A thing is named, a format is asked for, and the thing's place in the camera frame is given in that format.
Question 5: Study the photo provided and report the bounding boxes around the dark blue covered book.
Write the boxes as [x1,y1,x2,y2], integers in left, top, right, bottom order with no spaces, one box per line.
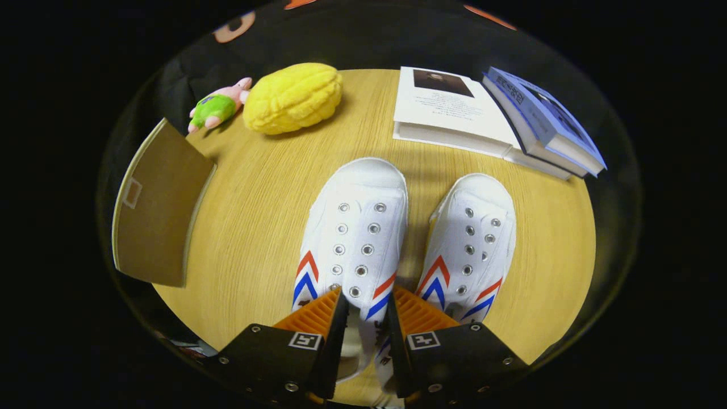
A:
[482,77,588,181]

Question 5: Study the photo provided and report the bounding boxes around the light blue book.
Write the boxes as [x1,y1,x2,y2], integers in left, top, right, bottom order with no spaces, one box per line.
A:
[483,66,608,177]

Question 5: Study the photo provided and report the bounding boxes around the pink plush toy green shorts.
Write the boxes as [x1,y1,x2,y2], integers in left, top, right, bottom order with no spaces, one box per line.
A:
[188,77,253,135]

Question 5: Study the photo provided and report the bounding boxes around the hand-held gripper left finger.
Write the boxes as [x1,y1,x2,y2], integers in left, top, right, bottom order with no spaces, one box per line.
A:
[207,287,350,405]

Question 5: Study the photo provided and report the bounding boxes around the white striped canvas shoe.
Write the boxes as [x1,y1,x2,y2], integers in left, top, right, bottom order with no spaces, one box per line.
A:
[415,173,517,325]
[291,157,410,408]

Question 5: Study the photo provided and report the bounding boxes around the white book with portrait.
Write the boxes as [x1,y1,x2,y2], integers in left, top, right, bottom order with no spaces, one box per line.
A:
[392,66,522,160]

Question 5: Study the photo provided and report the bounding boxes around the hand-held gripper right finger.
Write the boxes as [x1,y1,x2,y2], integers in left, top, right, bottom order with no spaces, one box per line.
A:
[386,286,532,405]

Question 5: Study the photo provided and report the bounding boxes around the yellow knitted plush toy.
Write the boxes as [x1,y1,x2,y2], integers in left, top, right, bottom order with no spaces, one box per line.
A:
[243,62,344,136]

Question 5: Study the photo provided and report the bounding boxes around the brown fabric storage box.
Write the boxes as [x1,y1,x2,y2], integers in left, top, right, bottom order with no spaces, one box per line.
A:
[112,118,218,288]

